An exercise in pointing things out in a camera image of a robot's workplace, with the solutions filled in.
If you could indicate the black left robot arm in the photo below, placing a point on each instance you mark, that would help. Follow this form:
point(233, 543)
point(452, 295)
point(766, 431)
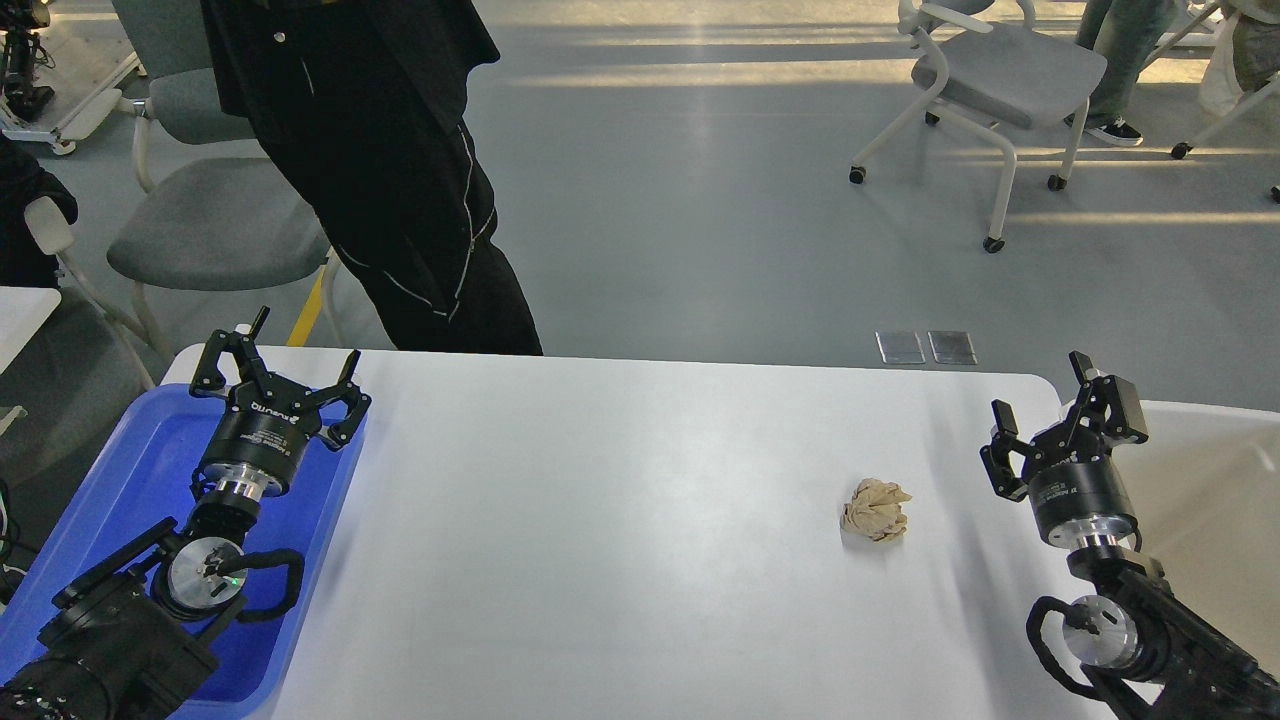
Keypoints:
point(177, 582)

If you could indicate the grey chair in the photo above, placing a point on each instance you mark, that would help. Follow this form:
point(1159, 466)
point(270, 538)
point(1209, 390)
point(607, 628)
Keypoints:
point(215, 224)
point(979, 75)

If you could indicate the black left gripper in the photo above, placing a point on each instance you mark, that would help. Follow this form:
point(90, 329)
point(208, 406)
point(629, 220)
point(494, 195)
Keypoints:
point(262, 432)

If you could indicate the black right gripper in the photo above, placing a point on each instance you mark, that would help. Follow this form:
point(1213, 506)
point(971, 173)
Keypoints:
point(1072, 483)

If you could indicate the grey chair far right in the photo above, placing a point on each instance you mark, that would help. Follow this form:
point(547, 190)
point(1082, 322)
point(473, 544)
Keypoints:
point(979, 75)

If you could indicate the person in jeans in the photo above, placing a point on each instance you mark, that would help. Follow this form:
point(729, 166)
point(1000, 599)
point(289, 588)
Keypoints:
point(1124, 33)

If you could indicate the robot base far left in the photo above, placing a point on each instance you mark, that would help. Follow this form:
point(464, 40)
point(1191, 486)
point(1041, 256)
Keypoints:
point(64, 64)

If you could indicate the white plastic bin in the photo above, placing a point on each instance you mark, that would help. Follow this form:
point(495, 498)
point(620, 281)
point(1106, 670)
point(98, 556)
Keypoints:
point(1205, 492)

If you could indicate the left metal floor plate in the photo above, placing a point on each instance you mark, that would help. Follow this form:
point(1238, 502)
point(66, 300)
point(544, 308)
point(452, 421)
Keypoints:
point(900, 348)

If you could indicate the metal floor plate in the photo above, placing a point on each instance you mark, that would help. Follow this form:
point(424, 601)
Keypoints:
point(953, 348)
point(900, 348)

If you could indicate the white chair far right edge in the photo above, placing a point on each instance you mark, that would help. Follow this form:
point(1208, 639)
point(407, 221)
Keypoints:
point(1242, 74)

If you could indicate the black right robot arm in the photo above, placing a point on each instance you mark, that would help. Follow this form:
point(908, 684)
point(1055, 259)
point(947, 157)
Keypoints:
point(1131, 644)

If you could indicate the white side table left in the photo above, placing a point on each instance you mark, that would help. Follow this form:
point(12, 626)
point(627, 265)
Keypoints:
point(23, 311)

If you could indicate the right metal floor plate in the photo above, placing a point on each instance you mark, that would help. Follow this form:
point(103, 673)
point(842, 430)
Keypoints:
point(953, 348)

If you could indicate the beige paper ball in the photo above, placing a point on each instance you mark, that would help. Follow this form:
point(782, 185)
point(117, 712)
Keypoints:
point(874, 511)

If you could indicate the person in black clothes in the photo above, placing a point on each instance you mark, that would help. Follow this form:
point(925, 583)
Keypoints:
point(361, 106)

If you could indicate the white chair armrest left edge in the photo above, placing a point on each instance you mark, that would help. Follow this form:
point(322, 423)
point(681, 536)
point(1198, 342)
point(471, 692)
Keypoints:
point(53, 236)

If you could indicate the grey chair near left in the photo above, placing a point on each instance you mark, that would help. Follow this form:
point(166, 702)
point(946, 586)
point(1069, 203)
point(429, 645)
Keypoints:
point(215, 224)

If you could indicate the blue plastic tray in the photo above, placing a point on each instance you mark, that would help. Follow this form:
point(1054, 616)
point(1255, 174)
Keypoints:
point(141, 477)

